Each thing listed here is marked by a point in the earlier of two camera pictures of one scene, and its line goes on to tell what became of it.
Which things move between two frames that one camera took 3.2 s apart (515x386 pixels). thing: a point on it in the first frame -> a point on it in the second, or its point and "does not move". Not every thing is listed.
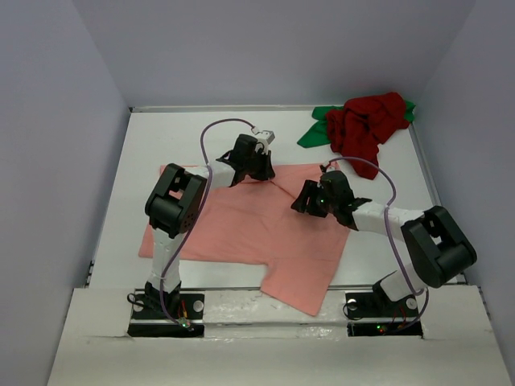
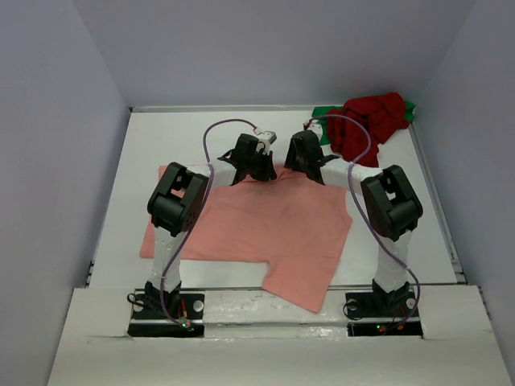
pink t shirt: x=255 y=223 does not move
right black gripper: x=310 y=188 -> x=291 y=158
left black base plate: x=191 y=306 does not move
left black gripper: x=266 y=173 does not move
